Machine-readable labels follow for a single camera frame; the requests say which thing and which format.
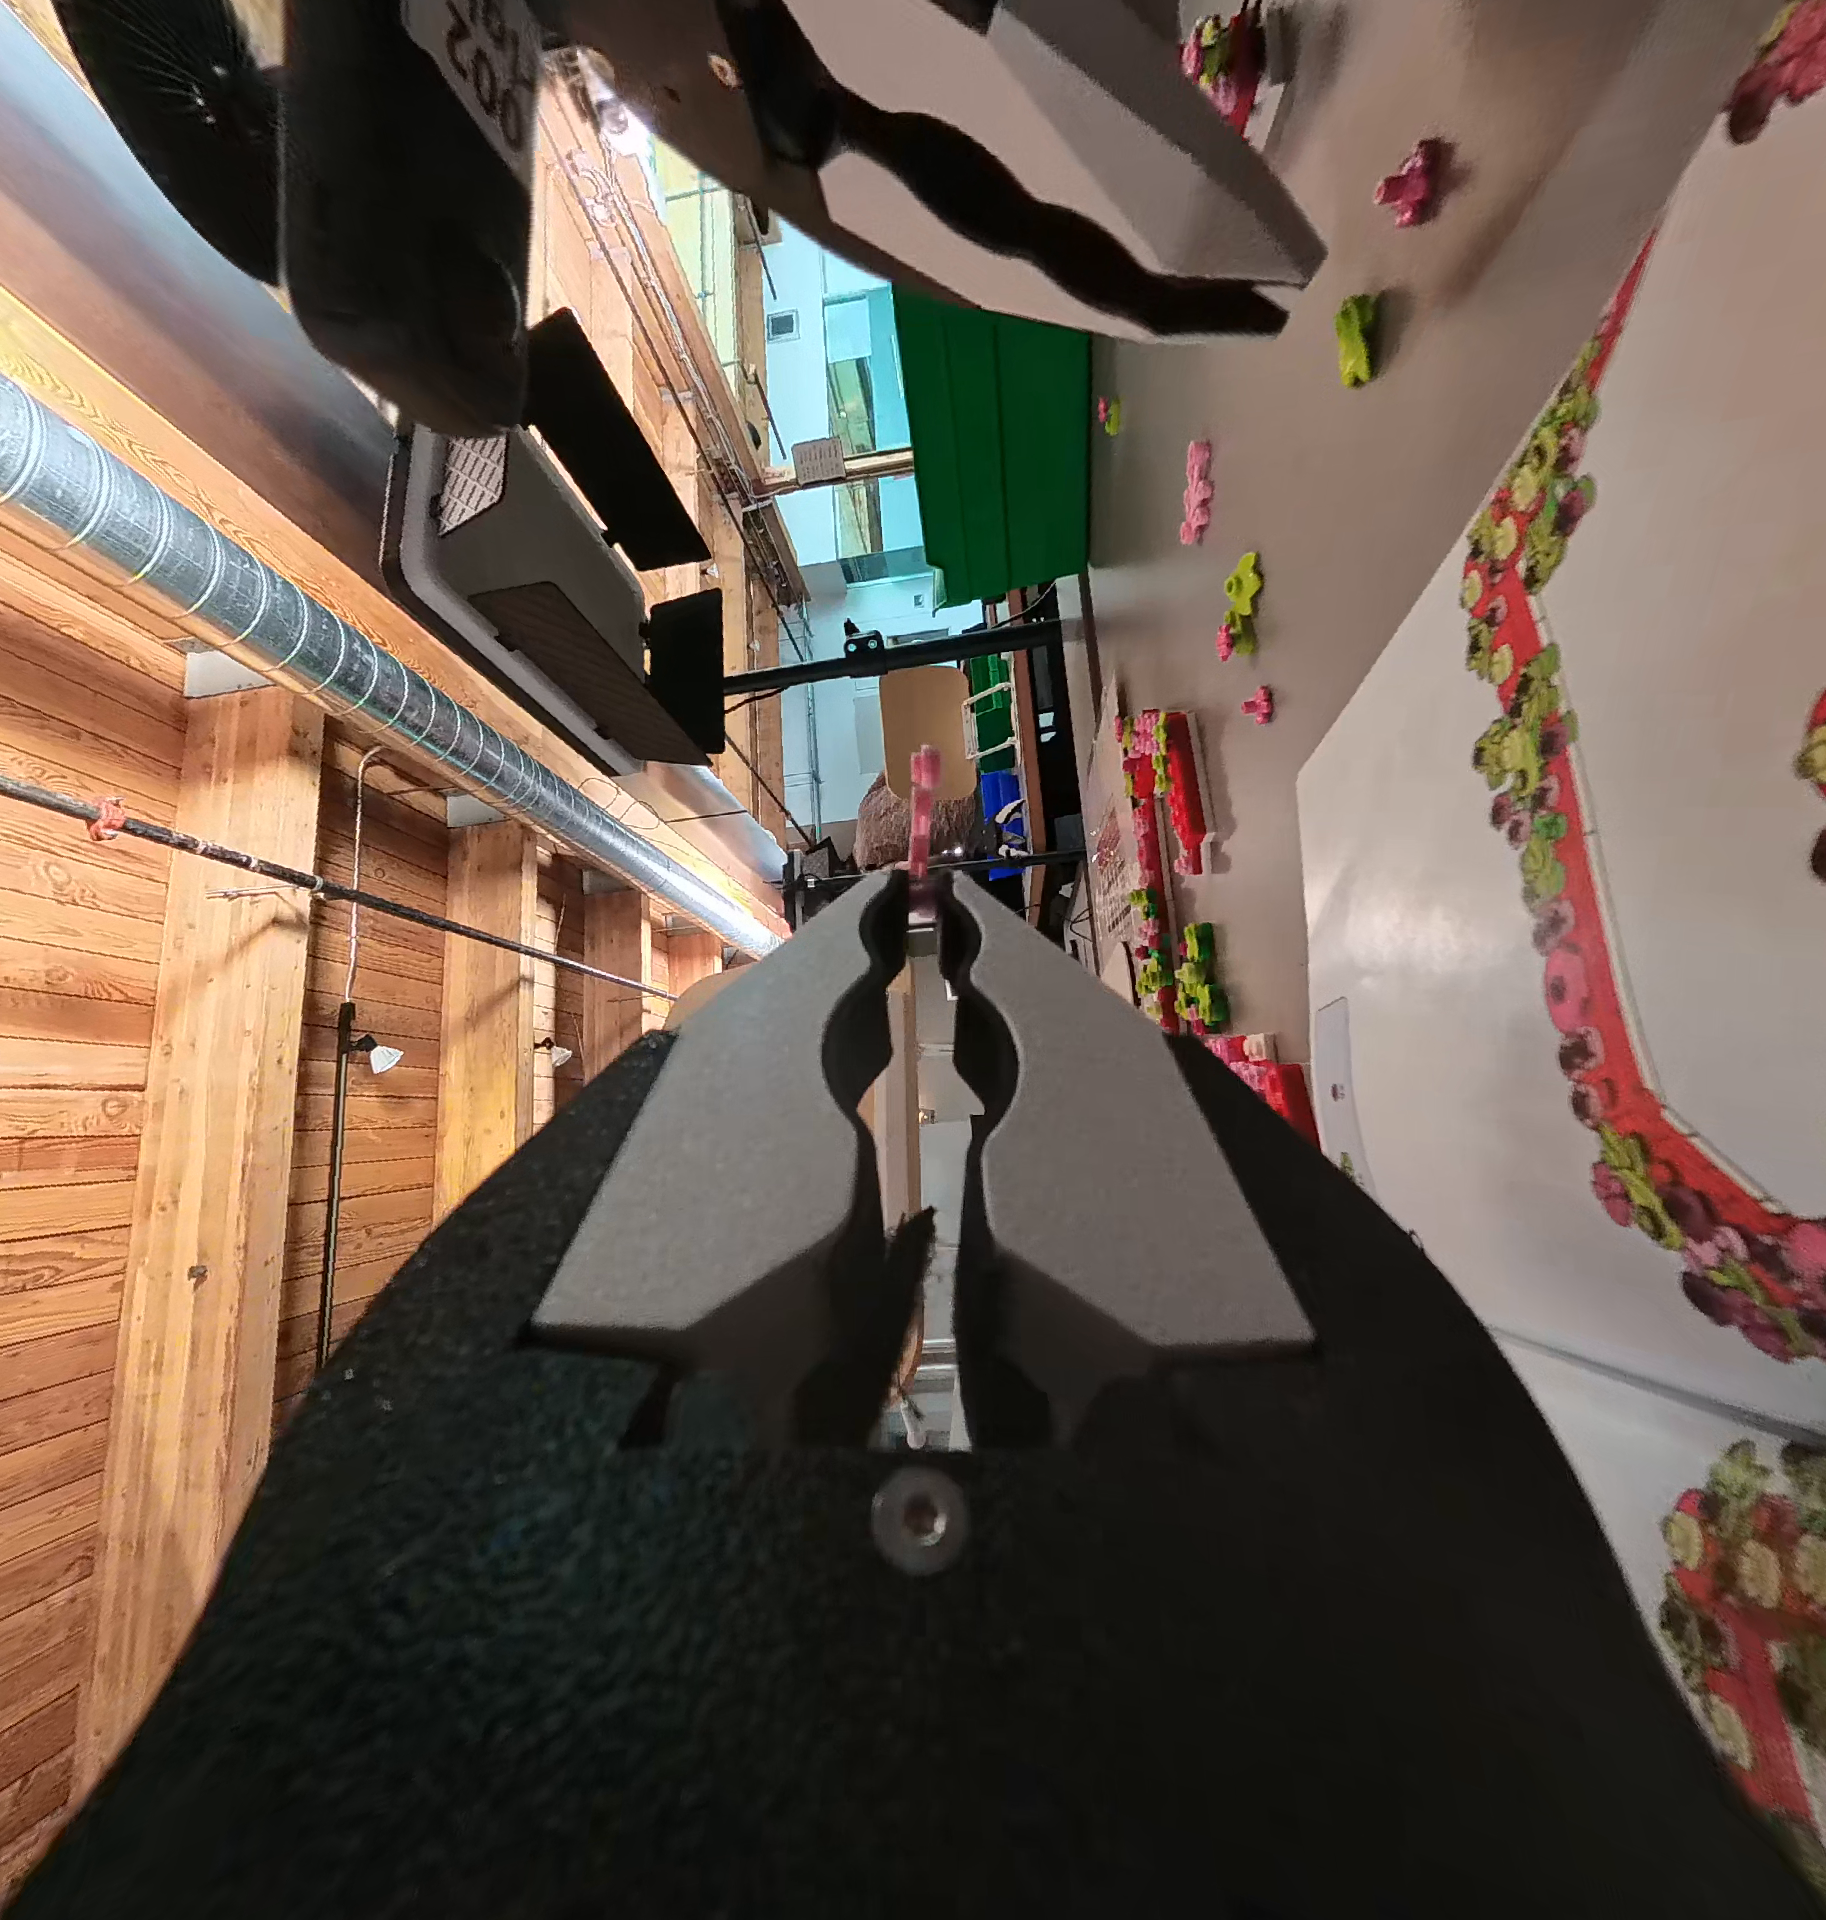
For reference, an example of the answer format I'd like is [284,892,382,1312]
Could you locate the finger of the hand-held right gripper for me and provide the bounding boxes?
[780,0,1328,308]
[765,150,1291,348]

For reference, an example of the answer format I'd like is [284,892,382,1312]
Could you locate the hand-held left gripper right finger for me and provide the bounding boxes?
[934,874,1320,1448]

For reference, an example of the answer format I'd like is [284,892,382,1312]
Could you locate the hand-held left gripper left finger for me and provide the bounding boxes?
[530,874,915,1448]

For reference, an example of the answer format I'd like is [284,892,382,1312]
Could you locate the pink lego stem piece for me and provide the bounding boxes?
[901,744,947,919]

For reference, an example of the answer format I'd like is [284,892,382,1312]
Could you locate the small red flowered lego assembly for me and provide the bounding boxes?
[1180,0,1273,140]

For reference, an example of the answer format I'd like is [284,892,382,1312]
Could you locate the dark pink lego flower piece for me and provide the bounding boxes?
[1376,137,1456,225]

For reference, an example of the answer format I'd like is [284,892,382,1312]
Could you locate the partly built red lego heart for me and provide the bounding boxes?
[1113,706,1321,1148]

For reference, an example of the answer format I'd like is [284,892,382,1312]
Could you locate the black round fan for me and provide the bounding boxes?
[54,0,288,286]

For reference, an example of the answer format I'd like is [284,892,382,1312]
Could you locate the large black ceiling panel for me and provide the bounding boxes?
[527,308,712,572]

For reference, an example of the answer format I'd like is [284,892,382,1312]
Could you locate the laminated paper sheet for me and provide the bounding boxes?
[1077,675,1145,984]

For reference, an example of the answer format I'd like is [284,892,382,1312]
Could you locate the grey ceiling unit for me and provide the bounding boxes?
[379,419,712,772]

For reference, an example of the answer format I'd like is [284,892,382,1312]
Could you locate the thin black ceiling rod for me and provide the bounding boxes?
[0,758,684,1004]

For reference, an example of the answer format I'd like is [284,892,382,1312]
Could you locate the black metal pole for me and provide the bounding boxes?
[719,622,1071,707]

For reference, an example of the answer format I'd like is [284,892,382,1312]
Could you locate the small black ceiling panel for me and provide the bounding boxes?
[647,586,725,756]

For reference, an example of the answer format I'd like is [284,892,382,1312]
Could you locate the silver metal air duct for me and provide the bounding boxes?
[0,334,788,963]

